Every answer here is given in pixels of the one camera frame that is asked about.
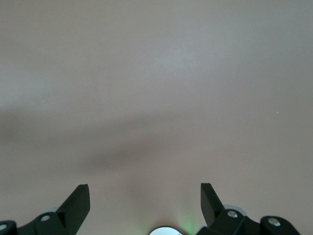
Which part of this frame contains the white round disc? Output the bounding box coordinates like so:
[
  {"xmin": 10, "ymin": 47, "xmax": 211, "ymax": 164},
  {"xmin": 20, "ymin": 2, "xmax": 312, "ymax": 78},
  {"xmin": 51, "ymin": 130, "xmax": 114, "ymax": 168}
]
[{"xmin": 149, "ymin": 226, "xmax": 183, "ymax": 235}]

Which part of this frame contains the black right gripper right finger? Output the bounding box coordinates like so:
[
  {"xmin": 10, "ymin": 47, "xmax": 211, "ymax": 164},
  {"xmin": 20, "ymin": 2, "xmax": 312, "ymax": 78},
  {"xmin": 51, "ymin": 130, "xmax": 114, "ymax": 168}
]
[{"xmin": 195, "ymin": 183, "xmax": 300, "ymax": 235}]

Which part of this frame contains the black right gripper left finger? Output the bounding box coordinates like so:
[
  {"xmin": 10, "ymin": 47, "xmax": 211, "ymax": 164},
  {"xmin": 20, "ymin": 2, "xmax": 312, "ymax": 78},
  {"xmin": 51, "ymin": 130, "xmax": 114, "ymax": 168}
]
[{"xmin": 0, "ymin": 184, "xmax": 90, "ymax": 235}]

